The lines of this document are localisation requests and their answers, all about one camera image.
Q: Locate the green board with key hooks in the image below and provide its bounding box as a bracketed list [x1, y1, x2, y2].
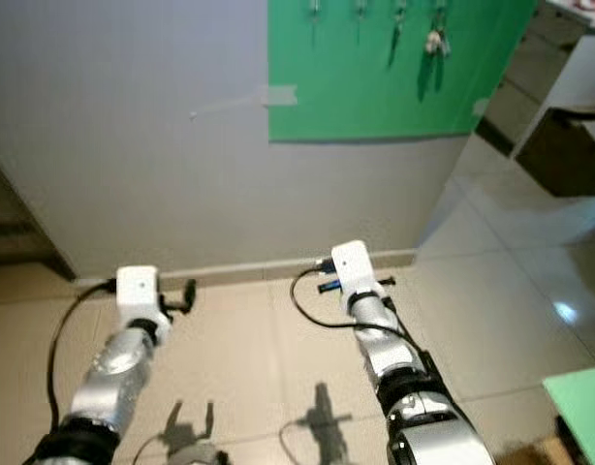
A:
[267, 0, 538, 144]

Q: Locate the long grey tape strip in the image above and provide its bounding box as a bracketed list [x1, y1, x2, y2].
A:
[191, 84, 298, 120]

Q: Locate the plain green board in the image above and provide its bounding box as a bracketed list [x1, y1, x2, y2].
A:
[543, 366, 595, 465]

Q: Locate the key bunch with white charm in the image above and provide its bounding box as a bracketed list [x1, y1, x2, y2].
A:
[424, 14, 451, 57]

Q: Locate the beige drawer cabinet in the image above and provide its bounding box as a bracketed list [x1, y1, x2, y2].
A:
[482, 0, 575, 146]

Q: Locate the white panel board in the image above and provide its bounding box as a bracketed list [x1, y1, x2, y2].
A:
[514, 24, 595, 156]

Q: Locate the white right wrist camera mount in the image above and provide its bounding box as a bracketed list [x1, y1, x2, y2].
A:
[331, 240, 381, 301]

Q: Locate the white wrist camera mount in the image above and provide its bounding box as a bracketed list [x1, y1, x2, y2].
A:
[116, 265, 171, 342]
[331, 240, 381, 301]

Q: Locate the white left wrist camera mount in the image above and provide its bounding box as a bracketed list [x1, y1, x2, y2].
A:
[116, 265, 171, 342]

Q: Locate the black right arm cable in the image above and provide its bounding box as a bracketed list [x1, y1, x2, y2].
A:
[290, 256, 434, 369]

